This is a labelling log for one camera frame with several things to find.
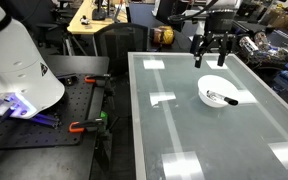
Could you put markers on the orange and black clamp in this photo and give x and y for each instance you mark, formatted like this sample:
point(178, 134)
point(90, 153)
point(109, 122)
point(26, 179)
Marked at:
point(84, 125)
point(95, 79)

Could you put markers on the black stand on desk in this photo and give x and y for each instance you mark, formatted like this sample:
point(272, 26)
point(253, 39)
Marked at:
point(98, 13)

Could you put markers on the brown round object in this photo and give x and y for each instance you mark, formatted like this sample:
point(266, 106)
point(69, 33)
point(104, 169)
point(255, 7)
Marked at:
point(163, 35)

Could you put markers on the silver metallic equipment pile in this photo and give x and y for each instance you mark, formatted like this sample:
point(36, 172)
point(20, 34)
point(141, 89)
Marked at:
point(254, 45)

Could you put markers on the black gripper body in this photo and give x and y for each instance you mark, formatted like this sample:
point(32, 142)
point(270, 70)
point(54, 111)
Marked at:
point(220, 23)

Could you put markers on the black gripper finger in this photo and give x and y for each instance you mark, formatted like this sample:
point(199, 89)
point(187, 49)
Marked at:
point(221, 58)
point(199, 58)

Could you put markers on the small green object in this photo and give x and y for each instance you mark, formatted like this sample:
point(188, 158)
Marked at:
point(103, 116)

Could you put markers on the black monitor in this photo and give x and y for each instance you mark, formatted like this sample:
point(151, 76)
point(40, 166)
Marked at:
point(169, 8)

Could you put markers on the small white desk item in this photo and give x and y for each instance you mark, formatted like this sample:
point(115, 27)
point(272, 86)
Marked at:
point(84, 20)

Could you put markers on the black mesh office chair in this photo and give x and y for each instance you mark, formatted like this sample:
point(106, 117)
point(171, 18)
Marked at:
point(120, 43)

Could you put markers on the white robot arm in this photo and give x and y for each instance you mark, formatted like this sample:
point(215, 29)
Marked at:
point(14, 60)

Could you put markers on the small black box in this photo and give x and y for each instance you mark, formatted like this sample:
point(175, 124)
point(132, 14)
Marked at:
point(67, 79)

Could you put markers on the black and white marker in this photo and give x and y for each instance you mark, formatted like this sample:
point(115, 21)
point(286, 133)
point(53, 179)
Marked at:
point(222, 97)

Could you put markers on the white bowl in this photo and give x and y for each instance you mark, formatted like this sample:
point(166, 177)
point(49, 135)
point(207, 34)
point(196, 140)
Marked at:
point(214, 85)

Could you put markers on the light wooden desk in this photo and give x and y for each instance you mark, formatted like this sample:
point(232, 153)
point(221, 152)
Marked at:
point(90, 26)

